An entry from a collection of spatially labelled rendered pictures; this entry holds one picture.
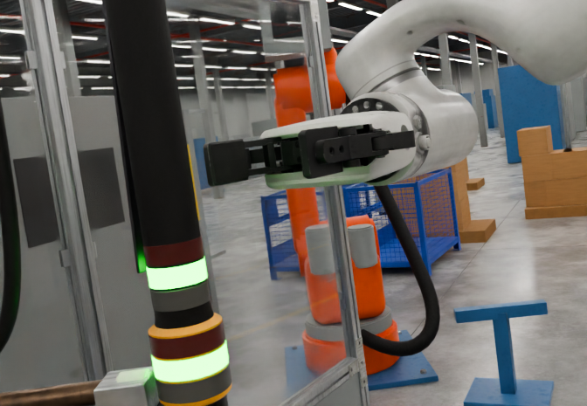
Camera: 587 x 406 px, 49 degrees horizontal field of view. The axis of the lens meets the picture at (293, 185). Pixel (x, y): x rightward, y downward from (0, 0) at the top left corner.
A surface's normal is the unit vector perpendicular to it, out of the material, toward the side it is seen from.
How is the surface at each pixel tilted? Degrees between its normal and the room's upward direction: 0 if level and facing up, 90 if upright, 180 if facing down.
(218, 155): 91
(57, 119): 90
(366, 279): 90
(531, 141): 90
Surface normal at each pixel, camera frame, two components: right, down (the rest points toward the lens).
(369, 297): 0.04, 0.08
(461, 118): 0.76, -0.25
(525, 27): -0.56, 0.14
